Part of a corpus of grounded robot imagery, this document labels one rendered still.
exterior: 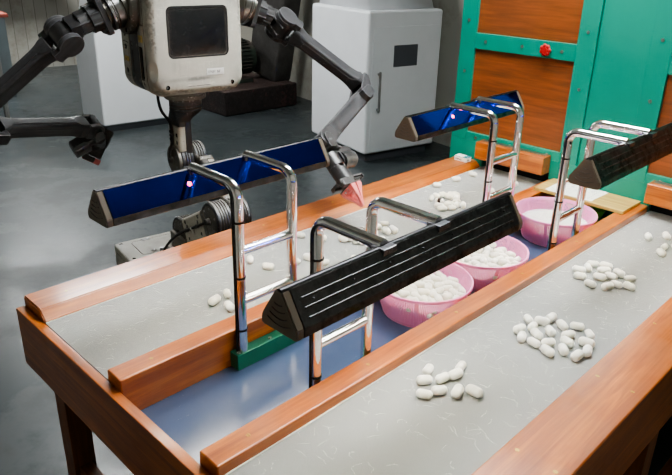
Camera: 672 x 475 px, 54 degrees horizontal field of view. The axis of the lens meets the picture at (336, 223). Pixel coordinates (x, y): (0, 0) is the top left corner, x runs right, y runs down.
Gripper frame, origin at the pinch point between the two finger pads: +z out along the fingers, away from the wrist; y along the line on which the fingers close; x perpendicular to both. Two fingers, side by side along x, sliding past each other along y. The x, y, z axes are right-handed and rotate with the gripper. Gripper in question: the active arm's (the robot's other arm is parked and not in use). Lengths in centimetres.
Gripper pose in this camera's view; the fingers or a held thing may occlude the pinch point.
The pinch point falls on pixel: (361, 204)
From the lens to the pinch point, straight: 208.6
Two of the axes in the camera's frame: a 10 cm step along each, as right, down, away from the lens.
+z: 5.3, 8.0, -2.7
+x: -4.6, 5.4, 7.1
